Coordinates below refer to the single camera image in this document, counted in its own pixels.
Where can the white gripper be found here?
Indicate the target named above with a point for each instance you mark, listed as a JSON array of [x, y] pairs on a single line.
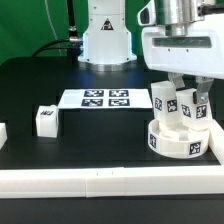
[[185, 37]]

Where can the white round stool seat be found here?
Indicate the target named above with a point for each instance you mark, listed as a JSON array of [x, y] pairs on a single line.
[[177, 141]]

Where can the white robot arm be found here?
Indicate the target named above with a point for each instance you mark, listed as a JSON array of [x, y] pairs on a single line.
[[185, 37]]

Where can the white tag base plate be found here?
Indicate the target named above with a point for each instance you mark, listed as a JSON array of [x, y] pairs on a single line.
[[105, 99]]

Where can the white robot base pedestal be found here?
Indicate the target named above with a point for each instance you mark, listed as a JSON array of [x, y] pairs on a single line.
[[107, 41]]

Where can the white front fence rail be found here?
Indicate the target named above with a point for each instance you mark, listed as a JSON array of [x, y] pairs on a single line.
[[101, 182]]

